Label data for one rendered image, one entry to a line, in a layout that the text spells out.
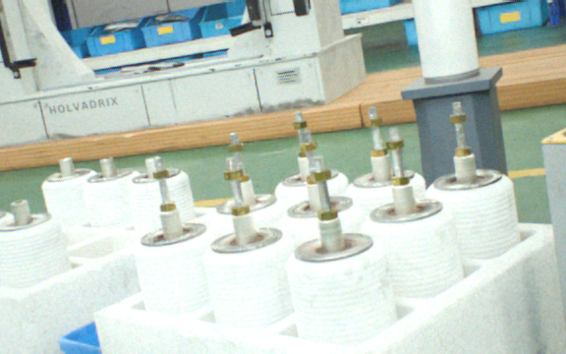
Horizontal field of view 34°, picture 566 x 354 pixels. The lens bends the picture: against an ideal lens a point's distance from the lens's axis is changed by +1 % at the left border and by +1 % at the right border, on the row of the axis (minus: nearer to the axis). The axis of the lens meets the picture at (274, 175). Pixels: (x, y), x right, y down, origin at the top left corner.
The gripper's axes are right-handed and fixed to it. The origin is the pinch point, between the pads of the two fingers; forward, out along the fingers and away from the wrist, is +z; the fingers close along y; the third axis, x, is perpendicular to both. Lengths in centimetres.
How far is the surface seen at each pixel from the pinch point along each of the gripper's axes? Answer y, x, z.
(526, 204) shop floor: -69, -22, 47
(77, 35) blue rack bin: -244, -564, 6
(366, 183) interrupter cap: 0.7, 11.4, 21.6
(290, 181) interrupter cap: 2.4, -1.1, 21.6
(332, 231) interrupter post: 20.3, 27.9, 19.9
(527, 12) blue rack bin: -377, -254, 38
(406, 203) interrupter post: 8.7, 26.0, 20.7
